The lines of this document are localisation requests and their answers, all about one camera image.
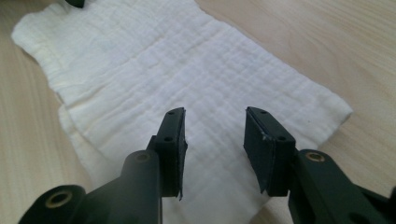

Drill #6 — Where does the white cloth towel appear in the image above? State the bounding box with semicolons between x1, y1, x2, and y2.
10;0;354;224

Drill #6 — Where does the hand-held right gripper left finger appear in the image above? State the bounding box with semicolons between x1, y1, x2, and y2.
148;106;189;200

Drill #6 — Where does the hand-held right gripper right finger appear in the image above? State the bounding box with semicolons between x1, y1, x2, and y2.
243;105;297;198

